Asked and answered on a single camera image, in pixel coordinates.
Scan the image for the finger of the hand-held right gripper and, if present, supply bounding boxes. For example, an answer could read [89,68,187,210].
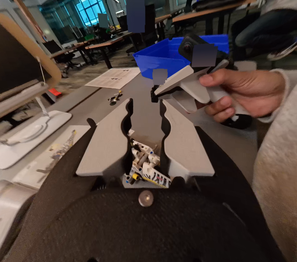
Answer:
[154,65,194,96]
[171,92,198,114]

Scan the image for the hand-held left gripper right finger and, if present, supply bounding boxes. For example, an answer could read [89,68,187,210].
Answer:
[160,99,215,179]

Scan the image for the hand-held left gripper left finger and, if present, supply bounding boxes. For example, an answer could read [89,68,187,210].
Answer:
[76,98,134,177]

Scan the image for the black lego connector piece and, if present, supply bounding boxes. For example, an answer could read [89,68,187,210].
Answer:
[150,85,161,103]

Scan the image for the lego propeller plane model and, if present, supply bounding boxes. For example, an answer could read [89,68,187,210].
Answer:
[125,137,172,189]

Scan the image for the small lego pieces with disc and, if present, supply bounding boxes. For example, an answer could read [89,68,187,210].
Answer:
[108,90,123,106]

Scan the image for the person's right hand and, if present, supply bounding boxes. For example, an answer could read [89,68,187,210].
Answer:
[199,68,285,123]

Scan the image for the blue plastic bin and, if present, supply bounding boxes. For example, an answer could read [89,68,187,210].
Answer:
[132,34,230,79]

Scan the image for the wooden office desk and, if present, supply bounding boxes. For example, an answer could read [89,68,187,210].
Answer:
[85,34,131,70]
[172,0,258,35]

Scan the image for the black high-back office chair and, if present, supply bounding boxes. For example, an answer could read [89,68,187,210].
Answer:
[126,4,159,54]

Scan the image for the white printed paper sheet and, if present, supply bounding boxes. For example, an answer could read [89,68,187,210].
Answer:
[85,68,141,90]

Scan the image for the open instruction booklet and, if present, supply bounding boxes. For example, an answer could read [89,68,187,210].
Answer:
[0,124,91,246]

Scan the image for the wooden framed board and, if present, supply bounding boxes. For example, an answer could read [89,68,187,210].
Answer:
[0,13,62,110]

